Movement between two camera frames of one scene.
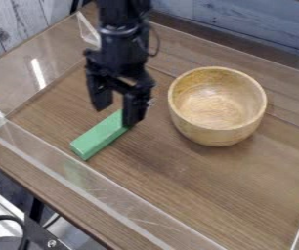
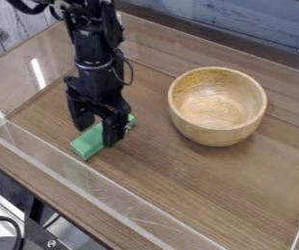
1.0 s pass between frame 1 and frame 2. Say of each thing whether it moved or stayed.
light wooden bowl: stayed
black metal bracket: stayed
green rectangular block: stayed
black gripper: moved
